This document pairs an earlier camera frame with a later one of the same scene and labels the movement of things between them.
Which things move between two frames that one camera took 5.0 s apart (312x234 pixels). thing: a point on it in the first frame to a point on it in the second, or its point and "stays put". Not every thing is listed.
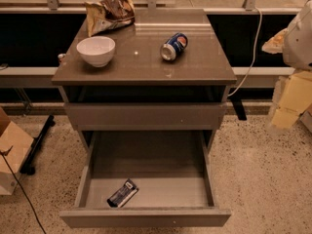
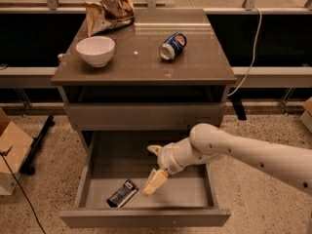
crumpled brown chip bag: (112, 13) stays put
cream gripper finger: (295, 97) to (154, 182)
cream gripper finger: (275, 44) to (154, 148)
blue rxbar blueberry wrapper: (124, 195) stays put
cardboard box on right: (306, 119) stays put
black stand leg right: (238, 106) stays put
